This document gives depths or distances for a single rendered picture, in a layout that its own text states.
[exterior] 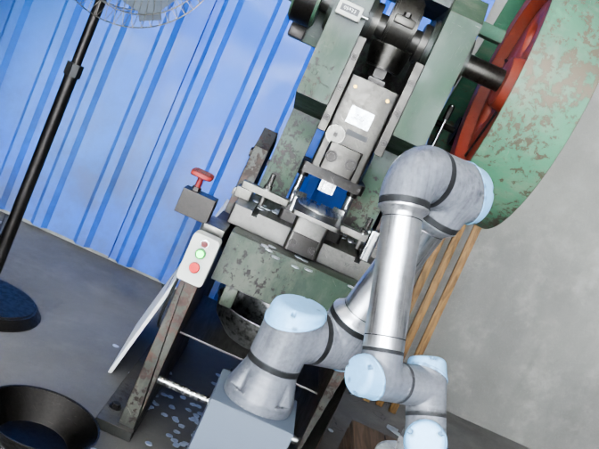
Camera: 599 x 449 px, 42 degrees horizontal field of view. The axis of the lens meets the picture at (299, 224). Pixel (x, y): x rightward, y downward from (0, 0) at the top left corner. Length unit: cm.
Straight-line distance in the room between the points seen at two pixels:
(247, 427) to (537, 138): 99
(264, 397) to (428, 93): 102
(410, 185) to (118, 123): 232
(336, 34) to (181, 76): 142
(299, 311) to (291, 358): 10
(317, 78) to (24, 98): 182
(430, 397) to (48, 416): 113
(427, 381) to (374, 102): 102
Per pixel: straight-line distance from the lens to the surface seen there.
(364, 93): 226
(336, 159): 223
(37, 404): 224
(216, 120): 350
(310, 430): 223
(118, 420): 230
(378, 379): 138
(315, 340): 161
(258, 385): 161
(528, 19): 261
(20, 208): 268
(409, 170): 145
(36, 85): 367
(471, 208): 155
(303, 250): 221
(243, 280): 217
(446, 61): 224
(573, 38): 204
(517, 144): 202
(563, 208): 367
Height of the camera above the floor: 108
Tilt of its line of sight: 9 degrees down
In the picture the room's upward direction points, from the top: 25 degrees clockwise
